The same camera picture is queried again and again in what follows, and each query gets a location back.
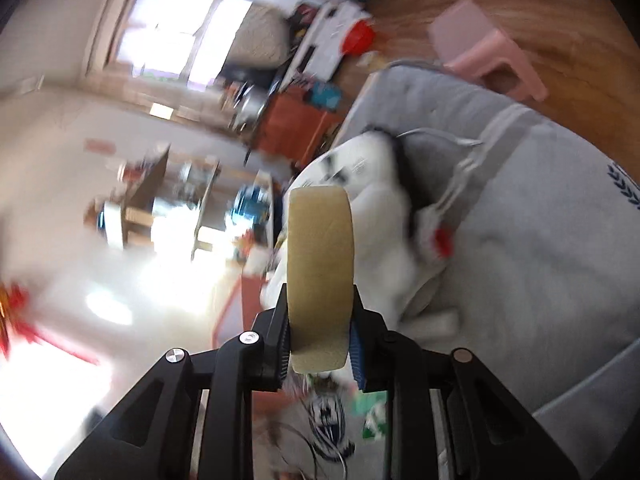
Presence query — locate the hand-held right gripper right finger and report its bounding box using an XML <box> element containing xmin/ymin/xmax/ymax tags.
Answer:
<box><xmin>349</xmin><ymin>284</ymin><xmax>581</xmax><ymax>480</ymax></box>

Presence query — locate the green white striped packet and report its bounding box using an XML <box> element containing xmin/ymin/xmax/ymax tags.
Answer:
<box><xmin>352</xmin><ymin>392</ymin><xmax>388</xmax><ymax>441</ymax></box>

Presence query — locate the beige masking tape roll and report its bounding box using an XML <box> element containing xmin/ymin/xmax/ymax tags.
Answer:
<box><xmin>286</xmin><ymin>186</ymin><xmax>356</xmax><ymax>375</ymax></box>

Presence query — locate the white cable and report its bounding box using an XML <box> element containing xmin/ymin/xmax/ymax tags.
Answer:
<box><xmin>397</xmin><ymin>129</ymin><xmax>485</xmax><ymax>150</ymax></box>

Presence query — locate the window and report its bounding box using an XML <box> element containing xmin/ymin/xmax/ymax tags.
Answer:
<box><xmin>107</xmin><ymin>0</ymin><xmax>253</xmax><ymax>86</ymax></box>

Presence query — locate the pink cardboard box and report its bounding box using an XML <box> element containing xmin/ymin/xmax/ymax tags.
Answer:
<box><xmin>211</xmin><ymin>255</ymin><xmax>301</xmax><ymax>413</ymax></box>

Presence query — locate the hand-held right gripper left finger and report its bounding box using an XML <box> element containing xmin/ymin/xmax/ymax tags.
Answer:
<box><xmin>54</xmin><ymin>282</ymin><xmax>291</xmax><ymax>480</ymax></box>

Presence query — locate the white low cabinet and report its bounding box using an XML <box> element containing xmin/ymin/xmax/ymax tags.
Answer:
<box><xmin>295</xmin><ymin>2</ymin><xmax>368</xmax><ymax>81</ymax></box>

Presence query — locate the red plastic basin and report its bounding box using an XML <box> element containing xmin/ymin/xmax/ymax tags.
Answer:
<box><xmin>342</xmin><ymin>20</ymin><xmax>376</xmax><ymax>56</ymax></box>

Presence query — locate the blue carton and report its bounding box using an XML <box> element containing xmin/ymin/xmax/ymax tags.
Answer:
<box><xmin>302</xmin><ymin>82</ymin><xmax>343</xmax><ymax>113</ymax></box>

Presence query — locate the lace covered television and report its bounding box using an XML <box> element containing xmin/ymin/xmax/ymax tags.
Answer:
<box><xmin>225</xmin><ymin>5</ymin><xmax>291</xmax><ymax>68</ymax></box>

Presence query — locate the pink plastic stool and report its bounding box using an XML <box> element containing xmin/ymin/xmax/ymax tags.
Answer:
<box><xmin>427</xmin><ymin>0</ymin><xmax>548</xmax><ymax>103</ymax></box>

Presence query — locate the grey blanket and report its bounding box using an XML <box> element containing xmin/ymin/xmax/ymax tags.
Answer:
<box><xmin>280</xmin><ymin>60</ymin><xmax>640</xmax><ymax>480</ymax></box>

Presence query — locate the white plush toy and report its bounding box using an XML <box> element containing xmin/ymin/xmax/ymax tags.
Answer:
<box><xmin>260</xmin><ymin>129</ymin><xmax>463</xmax><ymax>333</ymax></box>

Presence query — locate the metal pot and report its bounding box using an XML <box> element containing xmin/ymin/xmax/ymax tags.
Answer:
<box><xmin>232</xmin><ymin>85</ymin><xmax>271</xmax><ymax>131</ymax></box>

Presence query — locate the red wall decoration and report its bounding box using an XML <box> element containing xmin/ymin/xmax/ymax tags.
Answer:
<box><xmin>0</xmin><ymin>282</ymin><xmax>101</xmax><ymax>366</ymax></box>

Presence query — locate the brown wooden cabinet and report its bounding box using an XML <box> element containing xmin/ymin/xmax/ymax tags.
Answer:
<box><xmin>255</xmin><ymin>92</ymin><xmax>346</xmax><ymax>171</ymax></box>

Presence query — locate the blue water jug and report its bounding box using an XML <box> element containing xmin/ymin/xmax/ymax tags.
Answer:
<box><xmin>225</xmin><ymin>185</ymin><xmax>273</xmax><ymax>226</ymax></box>

